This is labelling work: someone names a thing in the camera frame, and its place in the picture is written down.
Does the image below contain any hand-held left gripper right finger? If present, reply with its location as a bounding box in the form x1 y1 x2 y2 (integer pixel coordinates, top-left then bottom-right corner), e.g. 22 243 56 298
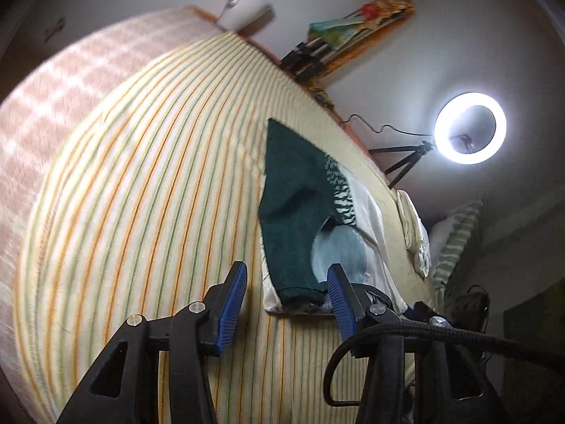
327 264 490 424

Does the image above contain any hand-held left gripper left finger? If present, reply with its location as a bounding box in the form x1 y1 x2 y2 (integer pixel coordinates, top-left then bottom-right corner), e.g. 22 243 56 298
56 260 249 424

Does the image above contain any green cream tree-print t-shirt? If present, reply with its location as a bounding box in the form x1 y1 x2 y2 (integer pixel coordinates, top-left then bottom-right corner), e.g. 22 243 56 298
257 117 409 315

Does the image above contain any folded white patterned garment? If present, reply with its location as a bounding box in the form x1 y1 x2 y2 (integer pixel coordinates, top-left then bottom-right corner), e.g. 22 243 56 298
410 230 432 278

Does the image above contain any folded cream cloth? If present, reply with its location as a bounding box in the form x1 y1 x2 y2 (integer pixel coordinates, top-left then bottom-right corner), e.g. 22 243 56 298
394 189 427 248

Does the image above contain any green striped pillow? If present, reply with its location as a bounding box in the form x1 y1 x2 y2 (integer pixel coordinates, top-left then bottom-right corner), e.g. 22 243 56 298
430 200 484 292

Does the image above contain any yellow striped bed sheet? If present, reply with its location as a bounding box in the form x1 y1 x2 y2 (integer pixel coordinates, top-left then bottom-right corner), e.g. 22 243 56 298
13 31 442 424

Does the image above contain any small black tripod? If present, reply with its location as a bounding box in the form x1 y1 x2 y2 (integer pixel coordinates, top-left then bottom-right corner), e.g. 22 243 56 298
368 140 435 190

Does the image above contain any colourful hanging doll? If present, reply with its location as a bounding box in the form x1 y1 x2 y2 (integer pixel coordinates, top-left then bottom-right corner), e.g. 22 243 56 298
309 2 398 49

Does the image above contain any pink checked blanket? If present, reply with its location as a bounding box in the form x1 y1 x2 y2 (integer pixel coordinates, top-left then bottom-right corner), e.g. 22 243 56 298
0 6 213 389

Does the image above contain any white mug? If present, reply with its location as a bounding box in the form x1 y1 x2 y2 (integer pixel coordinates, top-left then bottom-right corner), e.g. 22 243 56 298
214 0 272 31

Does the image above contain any metal door stop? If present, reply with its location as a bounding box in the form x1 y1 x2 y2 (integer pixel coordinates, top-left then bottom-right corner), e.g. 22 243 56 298
43 17 67 44

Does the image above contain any black braided cable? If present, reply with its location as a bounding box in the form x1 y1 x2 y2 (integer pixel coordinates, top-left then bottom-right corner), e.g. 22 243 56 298
323 322 565 407

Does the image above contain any black ring light cable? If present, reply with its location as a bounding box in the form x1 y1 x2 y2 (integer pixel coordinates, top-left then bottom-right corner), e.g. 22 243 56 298
340 114 424 135

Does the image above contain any white ring light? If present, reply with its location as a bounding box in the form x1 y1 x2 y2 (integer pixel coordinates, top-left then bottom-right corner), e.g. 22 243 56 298
434 92 507 163

